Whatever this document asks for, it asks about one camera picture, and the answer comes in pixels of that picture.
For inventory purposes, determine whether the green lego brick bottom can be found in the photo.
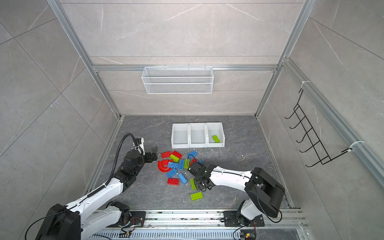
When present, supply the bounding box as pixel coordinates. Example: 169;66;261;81
190;192;204;201

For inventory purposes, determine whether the red lego brick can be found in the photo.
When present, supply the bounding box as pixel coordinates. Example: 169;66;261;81
190;159;197;166
161;151;172;159
167;178;180;186
172;151;183;159

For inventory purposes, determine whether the blue lego brick top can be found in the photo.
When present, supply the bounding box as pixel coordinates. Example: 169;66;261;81
187;151;198;160

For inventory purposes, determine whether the white three-compartment bin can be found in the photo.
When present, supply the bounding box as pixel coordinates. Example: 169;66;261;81
171;122;226;149

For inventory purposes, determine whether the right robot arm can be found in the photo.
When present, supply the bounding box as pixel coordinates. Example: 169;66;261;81
188;162;285;226

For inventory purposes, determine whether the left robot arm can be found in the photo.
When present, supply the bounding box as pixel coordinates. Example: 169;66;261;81
36;147;158;240

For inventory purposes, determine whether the red arch lego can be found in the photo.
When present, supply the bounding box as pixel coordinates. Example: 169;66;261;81
158;160;173;173

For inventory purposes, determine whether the green lego brick top pile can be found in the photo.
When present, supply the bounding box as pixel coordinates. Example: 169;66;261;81
170;154;180;163

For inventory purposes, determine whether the red lego brick bottom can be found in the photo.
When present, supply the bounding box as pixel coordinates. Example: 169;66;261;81
167;178;180;186

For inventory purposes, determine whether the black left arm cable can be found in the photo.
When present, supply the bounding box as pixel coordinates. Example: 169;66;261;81
107;132;142;184

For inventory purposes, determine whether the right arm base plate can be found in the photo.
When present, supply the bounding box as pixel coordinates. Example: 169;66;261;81
220;211;265;227

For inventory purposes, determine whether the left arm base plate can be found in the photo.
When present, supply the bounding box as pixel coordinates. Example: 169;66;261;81
119;211;147;228

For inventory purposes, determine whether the white wire mesh basket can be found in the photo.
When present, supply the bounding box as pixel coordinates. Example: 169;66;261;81
142;67;214;95

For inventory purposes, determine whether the aluminium front rail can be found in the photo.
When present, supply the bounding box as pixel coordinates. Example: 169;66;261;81
89;209;313;240

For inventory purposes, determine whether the black wire hook rack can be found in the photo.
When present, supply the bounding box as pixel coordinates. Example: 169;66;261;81
284;89;353;168

